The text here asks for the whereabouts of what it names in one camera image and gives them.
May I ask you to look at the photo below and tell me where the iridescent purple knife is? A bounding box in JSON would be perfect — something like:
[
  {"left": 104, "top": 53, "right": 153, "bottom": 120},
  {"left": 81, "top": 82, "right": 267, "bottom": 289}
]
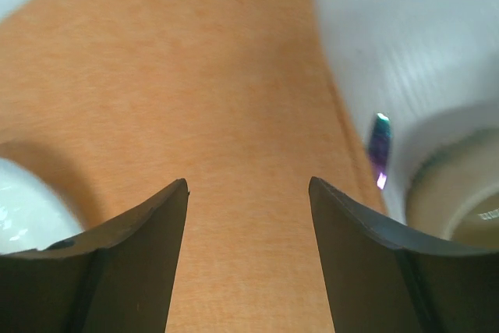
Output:
[{"left": 367, "top": 112, "right": 392, "bottom": 190}]

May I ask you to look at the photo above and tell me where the white ceramic plate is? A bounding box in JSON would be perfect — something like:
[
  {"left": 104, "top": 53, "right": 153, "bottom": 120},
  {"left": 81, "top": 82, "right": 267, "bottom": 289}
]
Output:
[{"left": 0, "top": 158, "right": 83, "bottom": 254}]

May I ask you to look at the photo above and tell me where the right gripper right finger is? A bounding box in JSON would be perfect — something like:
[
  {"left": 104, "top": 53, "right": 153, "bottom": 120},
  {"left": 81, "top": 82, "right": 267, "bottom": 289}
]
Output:
[{"left": 309, "top": 177, "right": 498, "bottom": 332}]

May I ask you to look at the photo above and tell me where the beige ceramic mug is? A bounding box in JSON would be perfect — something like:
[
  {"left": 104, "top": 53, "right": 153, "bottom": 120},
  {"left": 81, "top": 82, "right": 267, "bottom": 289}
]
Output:
[{"left": 405, "top": 103, "right": 498, "bottom": 249}]

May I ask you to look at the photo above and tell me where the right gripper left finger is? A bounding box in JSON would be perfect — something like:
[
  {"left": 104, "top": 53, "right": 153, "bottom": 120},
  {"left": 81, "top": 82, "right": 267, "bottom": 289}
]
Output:
[{"left": 1, "top": 179, "right": 189, "bottom": 332}]

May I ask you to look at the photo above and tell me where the orange cloth placemat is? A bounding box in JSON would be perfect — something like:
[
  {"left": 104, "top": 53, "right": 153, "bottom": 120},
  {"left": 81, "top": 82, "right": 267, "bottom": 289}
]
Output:
[{"left": 1, "top": 0, "right": 383, "bottom": 332}]

